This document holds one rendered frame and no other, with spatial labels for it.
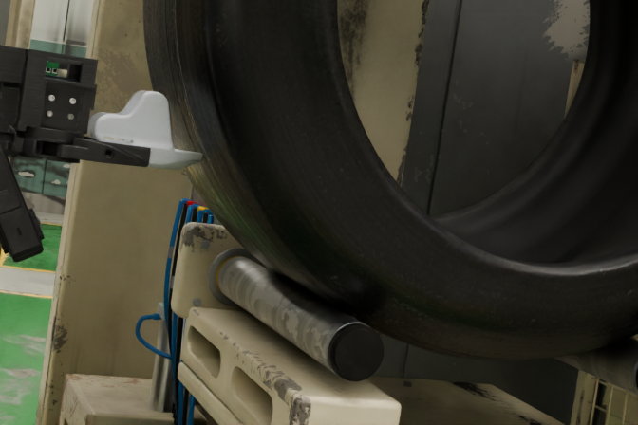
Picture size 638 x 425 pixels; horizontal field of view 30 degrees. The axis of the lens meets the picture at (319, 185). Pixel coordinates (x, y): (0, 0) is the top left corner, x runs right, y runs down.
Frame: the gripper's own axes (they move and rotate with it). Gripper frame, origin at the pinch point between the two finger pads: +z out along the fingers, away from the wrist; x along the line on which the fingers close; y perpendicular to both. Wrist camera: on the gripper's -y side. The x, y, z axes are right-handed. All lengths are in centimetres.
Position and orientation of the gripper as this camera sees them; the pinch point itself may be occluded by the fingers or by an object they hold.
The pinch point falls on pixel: (184, 163)
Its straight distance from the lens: 97.4
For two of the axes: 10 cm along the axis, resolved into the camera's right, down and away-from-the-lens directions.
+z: 9.3, 1.2, 3.5
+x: -3.4, -1.0, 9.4
